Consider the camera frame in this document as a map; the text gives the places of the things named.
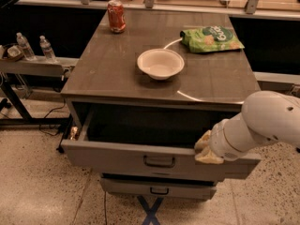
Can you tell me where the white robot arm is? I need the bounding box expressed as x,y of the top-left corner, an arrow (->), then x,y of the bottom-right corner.
194,91 -> 300,164

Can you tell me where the grey drawer cabinet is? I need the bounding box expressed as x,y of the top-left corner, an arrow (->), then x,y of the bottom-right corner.
62,9 -> 259,147

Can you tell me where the green chip bag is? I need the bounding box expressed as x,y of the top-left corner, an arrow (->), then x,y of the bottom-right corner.
180,26 -> 244,53

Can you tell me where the clear water bottle left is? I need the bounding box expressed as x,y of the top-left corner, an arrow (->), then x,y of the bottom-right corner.
16,33 -> 36,61

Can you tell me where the grey drawer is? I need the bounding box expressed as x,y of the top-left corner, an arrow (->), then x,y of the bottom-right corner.
100,178 -> 217,201
63,105 -> 261,181

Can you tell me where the white paper bowl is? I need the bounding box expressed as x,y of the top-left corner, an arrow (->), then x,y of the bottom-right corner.
137,49 -> 185,81

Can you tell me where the clear water bottle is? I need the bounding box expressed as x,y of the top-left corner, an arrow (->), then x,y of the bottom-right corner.
16,33 -> 36,61
39,36 -> 57,63

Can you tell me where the clear water bottle right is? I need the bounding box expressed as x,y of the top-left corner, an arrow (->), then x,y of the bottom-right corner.
39,36 -> 57,63

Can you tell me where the grey top drawer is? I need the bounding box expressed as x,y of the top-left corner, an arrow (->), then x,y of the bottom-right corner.
63,105 -> 261,181

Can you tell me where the grey bottom drawer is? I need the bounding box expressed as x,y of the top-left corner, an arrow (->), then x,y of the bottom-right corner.
100,178 -> 217,201

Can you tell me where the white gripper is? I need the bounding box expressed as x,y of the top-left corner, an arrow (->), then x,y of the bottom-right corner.
194,113 -> 266,164

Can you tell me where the orange soda can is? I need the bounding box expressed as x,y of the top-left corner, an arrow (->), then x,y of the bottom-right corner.
107,0 -> 126,34

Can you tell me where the small bowl on side table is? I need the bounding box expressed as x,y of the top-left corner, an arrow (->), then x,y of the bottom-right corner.
2,43 -> 23,62

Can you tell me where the grey side table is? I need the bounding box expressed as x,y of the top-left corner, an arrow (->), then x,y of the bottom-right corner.
0,56 -> 78,140

